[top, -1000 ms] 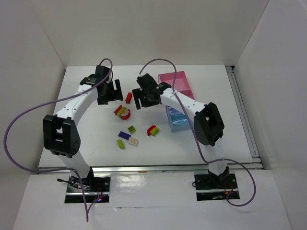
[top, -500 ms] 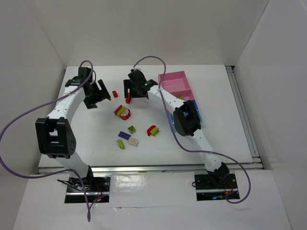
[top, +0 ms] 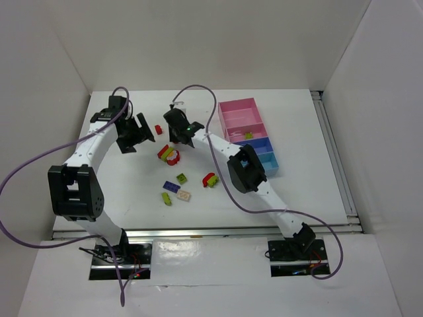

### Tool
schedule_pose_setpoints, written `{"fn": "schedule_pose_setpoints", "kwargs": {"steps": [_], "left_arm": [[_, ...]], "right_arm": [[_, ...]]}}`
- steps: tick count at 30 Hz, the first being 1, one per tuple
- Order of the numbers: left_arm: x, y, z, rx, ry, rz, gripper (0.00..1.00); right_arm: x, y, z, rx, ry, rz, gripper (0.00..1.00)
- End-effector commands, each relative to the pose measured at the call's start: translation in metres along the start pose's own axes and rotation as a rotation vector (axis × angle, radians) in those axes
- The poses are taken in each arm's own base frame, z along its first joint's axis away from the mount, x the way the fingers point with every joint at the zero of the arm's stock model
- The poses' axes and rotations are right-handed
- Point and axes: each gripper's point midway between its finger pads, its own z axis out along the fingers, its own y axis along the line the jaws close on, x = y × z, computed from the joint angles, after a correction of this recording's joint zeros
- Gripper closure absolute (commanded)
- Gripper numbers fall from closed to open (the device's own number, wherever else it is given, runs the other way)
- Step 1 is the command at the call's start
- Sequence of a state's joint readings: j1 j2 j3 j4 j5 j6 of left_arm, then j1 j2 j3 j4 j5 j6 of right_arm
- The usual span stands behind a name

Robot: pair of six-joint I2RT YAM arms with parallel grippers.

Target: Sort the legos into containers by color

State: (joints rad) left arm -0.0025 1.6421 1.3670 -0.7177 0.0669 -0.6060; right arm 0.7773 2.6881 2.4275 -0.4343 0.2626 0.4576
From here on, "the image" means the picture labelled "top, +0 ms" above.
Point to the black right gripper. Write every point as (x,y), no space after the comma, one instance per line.
(184,138)

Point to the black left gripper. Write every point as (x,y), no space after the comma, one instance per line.
(133,133)

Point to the red long lego brick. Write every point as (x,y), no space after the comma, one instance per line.
(158,129)

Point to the green square lego brick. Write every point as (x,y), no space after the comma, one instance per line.
(182,179)

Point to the red curved lego brick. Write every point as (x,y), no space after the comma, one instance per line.
(206,178)

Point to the green curved lego brick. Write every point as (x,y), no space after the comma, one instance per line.
(212,181)

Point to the green slanted lego brick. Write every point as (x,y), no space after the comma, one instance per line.
(166,199)

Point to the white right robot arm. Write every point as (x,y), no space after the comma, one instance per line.
(246,173)

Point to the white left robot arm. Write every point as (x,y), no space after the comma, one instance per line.
(75,191)

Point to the purple flat lego brick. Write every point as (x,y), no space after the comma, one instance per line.
(171,187)

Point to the pink near container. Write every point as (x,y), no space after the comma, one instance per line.
(235,134)

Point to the beige flat lego brick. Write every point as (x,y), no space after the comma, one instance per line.
(183,195)

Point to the dark blue container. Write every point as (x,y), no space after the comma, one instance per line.
(260,145)

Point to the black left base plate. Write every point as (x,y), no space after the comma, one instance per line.
(136,262)

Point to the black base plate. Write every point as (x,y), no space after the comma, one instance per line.
(136,262)
(285,262)

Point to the aluminium front rail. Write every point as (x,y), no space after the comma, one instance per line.
(224,232)

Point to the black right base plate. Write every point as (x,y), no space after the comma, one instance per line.
(285,262)

